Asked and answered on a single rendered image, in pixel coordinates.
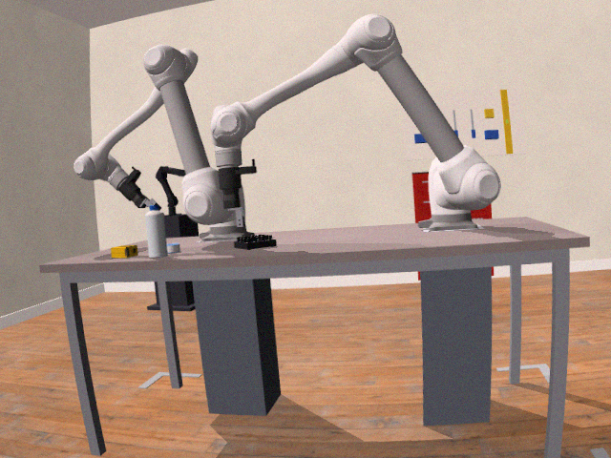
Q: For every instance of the white bottle with blue cap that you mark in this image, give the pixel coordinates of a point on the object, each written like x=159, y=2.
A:
x=156, y=235

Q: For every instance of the yellow tape measure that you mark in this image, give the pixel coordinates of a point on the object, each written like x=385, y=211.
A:
x=124, y=251

